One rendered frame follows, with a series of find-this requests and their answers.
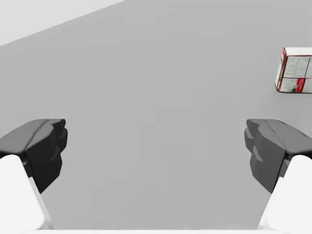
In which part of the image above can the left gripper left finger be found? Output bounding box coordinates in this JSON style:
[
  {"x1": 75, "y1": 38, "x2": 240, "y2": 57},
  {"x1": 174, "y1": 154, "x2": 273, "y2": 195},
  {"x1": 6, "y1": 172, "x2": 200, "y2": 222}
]
[{"x1": 0, "y1": 118, "x2": 69, "y2": 231}]

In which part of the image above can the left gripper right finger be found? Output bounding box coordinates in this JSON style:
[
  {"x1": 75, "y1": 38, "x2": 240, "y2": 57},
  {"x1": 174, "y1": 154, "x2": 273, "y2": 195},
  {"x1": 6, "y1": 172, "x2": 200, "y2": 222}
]
[{"x1": 244, "y1": 118, "x2": 312, "y2": 231}]

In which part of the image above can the red and white carton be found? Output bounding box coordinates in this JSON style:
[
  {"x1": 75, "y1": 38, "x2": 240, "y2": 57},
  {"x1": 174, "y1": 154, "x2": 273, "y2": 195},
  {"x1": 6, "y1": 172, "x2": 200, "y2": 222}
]
[{"x1": 274, "y1": 46, "x2": 312, "y2": 94}]

